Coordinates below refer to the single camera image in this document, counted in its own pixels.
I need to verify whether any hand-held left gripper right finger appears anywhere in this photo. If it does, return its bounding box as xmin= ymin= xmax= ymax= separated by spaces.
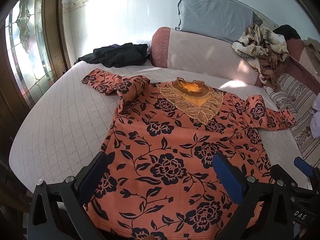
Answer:
xmin=212 ymin=152 xmax=296 ymax=240

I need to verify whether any pale lavender cloth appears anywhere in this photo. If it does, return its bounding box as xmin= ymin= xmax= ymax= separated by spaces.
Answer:
xmin=309 ymin=100 xmax=320 ymax=138

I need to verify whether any orange floral long-sleeved shirt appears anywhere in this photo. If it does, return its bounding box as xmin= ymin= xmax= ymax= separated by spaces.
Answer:
xmin=81 ymin=69 xmax=297 ymax=240

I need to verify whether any pink quilted bolster cushion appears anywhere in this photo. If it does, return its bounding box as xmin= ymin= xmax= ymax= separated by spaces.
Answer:
xmin=150 ymin=27 xmax=265 ymax=88

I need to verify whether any grey-blue pillow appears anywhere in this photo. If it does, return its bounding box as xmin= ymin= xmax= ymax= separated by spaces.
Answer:
xmin=175 ymin=0 xmax=262 ymax=44

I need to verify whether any reddish brown wooden board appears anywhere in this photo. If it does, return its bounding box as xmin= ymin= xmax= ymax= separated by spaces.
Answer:
xmin=286 ymin=39 xmax=320 ymax=90

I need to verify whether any small black cloth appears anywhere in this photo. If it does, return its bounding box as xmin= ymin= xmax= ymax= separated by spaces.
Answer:
xmin=272 ymin=24 xmax=302 ymax=40

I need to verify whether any black clothes pile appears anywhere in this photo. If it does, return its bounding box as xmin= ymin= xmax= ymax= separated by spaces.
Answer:
xmin=77 ymin=43 xmax=148 ymax=68

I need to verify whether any beige brown floral cloth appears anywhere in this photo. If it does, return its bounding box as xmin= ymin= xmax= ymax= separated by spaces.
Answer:
xmin=231 ymin=24 xmax=290 ymax=92

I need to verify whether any striped floral blanket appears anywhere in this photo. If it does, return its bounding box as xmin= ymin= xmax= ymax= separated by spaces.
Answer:
xmin=262 ymin=73 xmax=320 ymax=165

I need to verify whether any brown wooden window frame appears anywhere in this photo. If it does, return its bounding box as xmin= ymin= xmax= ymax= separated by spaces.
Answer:
xmin=0 ymin=0 xmax=73 ymax=140

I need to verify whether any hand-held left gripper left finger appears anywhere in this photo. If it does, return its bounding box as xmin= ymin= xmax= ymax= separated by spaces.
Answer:
xmin=26 ymin=151 xmax=110 ymax=240

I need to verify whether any stained glass window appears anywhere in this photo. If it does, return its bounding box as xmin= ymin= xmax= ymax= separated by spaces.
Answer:
xmin=5 ymin=0 xmax=54 ymax=105

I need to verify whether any tan garment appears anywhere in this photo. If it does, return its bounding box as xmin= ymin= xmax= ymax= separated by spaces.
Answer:
xmin=302 ymin=37 xmax=320 ymax=58

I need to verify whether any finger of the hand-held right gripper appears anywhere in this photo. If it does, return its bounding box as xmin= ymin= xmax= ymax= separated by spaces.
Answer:
xmin=271 ymin=164 xmax=296 ymax=192
xmin=293 ymin=156 xmax=316 ymax=178

